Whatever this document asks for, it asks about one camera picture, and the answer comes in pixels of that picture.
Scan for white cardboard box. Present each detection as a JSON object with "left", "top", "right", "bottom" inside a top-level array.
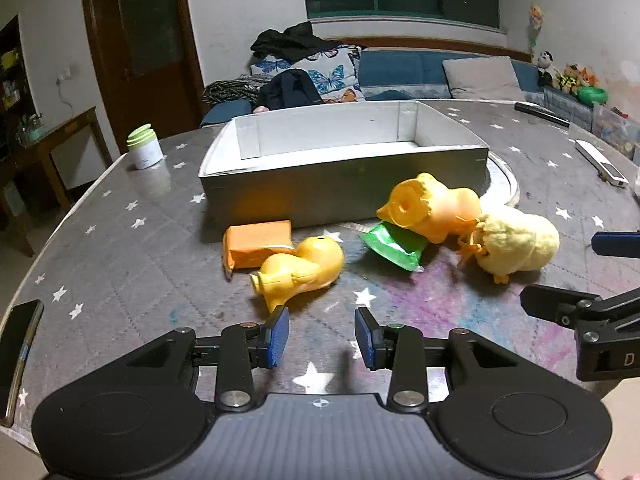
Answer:
[{"left": 198, "top": 100, "right": 491, "bottom": 231}]

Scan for butterfly print pillow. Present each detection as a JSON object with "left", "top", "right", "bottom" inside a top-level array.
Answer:
[{"left": 250, "top": 44, "right": 363, "bottom": 106}]

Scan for black crumpled clothes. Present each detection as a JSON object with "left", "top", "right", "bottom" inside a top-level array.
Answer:
[{"left": 250, "top": 21, "right": 335, "bottom": 63}]

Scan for orange plush toy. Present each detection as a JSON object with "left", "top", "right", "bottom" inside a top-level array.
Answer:
[{"left": 562, "top": 62, "right": 598, "bottom": 93}]

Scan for green bowl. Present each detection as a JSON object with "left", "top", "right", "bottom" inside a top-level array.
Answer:
[{"left": 577, "top": 86, "right": 608, "bottom": 107}]

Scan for brown wooden door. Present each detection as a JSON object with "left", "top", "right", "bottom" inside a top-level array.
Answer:
[{"left": 80, "top": 0, "right": 206, "bottom": 153}]

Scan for black smartphone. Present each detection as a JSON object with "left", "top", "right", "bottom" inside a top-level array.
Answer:
[{"left": 0, "top": 299, "right": 45, "bottom": 428}]

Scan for yellow rubber duck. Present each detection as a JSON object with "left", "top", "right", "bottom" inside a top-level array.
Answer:
[{"left": 250, "top": 236, "right": 346, "bottom": 313}]

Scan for blue sofa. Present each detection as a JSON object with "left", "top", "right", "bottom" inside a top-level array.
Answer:
[{"left": 200, "top": 47, "right": 551, "bottom": 128}]

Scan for grey pillow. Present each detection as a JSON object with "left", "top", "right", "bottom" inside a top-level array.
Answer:
[{"left": 442, "top": 56, "right": 527, "bottom": 102}]

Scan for black remote control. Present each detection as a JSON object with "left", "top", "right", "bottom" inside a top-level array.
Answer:
[{"left": 515, "top": 102, "right": 571, "bottom": 128}]

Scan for yellow plush chick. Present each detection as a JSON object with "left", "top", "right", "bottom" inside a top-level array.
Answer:
[{"left": 457, "top": 207, "right": 561, "bottom": 285}]

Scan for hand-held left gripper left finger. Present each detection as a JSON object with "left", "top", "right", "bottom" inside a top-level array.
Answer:
[{"left": 112, "top": 305, "right": 291, "bottom": 414}]

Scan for green packet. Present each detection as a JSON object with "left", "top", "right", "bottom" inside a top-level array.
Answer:
[{"left": 361, "top": 222, "right": 430, "bottom": 272}]

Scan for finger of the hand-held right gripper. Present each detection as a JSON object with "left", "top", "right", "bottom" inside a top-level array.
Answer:
[
  {"left": 520, "top": 284, "right": 640, "bottom": 334},
  {"left": 591, "top": 231, "right": 640, "bottom": 257}
]

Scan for orange duck toy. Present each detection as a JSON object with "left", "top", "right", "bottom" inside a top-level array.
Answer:
[{"left": 376, "top": 172, "right": 483, "bottom": 246}]

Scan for orange packet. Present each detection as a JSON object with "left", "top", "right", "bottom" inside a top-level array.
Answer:
[{"left": 222, "top": 220, "right": 296, "bottom": 281}]

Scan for clear storage box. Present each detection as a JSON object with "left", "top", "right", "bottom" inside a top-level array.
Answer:
[{"left": 590, "top": 102, "right": 640, "bottom": 161}]

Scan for white jar with green lid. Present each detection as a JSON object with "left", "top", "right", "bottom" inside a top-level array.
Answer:
[{"left": 126, "top": 123, "right": 165, "bottom": 171}]

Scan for wooden side table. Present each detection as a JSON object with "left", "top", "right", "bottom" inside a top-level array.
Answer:
[{"left": 0, "top": 106, "right": 113, "bottom": 256}]

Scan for white remote control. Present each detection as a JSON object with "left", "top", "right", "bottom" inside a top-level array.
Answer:
[{"left": 574, "top": 139, "right": 630, "bottom": 188}]

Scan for wall-hung doll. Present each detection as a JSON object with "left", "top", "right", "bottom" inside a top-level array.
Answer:
[{"left": 527, "top": 4, "right": 546, "bottom": 56}]

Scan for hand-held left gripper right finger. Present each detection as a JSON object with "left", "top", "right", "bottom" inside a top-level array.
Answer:
[{"left": 353, "top": 306, "right": 533, "bottom": 414}]

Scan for striped cloth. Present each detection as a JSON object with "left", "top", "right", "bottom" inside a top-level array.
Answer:
[{"left": 202, "top": 75, "right": 266, "bottom": 106}]

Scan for dark wooden shelf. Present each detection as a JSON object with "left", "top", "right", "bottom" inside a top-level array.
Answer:
[{"left": 0, "top": 15, "right": 36, "bottom": 126}]

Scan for black garment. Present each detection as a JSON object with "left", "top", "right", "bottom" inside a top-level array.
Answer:
[{"left": 259, "top": 69, "right": 323, "bottom": 111}]

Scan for panda plush toy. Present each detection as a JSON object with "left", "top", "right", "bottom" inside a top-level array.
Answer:
[{"left": 537, "top": 50, "right": 560, "bottom": 88}]

